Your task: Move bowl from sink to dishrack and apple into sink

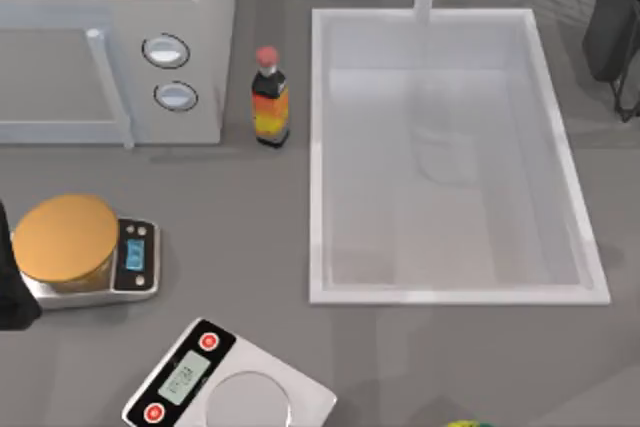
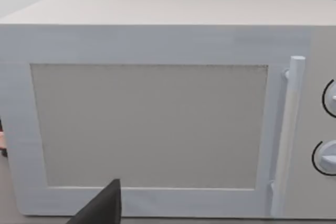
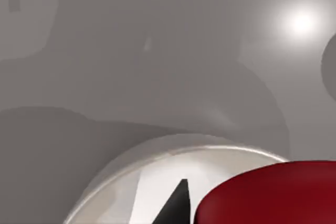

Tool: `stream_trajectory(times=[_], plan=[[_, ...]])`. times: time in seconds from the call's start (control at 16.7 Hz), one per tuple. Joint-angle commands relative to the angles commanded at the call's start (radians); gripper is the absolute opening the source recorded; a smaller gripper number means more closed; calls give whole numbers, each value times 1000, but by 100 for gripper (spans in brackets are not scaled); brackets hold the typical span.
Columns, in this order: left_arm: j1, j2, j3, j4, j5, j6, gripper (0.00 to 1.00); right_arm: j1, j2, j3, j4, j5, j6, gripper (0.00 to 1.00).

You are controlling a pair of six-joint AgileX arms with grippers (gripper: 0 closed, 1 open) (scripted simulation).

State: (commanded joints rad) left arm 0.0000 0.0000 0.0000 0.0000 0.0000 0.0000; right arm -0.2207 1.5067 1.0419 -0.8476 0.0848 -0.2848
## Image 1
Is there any dark sauce bottle red cap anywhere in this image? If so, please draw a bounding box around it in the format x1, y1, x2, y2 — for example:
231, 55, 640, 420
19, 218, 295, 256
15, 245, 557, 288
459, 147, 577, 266
250, 45, 291, 149

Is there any white sink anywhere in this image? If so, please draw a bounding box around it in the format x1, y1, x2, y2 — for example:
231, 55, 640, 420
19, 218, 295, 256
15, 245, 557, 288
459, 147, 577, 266
308, 7, 612, 307

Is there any microwave knob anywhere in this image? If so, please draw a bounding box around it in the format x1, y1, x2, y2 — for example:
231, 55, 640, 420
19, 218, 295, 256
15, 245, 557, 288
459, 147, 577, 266
152, 80, 199, 112
141, 32, 192, 70

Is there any silver scale with blue display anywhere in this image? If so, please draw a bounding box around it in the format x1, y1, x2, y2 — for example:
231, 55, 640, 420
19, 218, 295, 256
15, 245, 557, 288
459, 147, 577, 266
19, 217, 161, 311

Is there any silver scale with red buttons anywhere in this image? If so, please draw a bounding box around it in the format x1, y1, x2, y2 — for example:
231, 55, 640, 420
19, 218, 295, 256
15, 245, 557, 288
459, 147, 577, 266
121, 317, 339, 427

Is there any pale microwave oven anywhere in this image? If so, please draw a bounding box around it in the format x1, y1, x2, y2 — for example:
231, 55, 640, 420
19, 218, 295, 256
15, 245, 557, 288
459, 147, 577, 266
0, 0, 236, 149

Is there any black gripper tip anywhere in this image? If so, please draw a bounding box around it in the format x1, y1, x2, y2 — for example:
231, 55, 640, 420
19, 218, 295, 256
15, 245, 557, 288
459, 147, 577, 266
0, 199, 44, 332

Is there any microwave door handle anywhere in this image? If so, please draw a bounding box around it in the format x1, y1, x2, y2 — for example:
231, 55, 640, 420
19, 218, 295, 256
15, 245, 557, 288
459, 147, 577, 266
85, 27, 136, 150

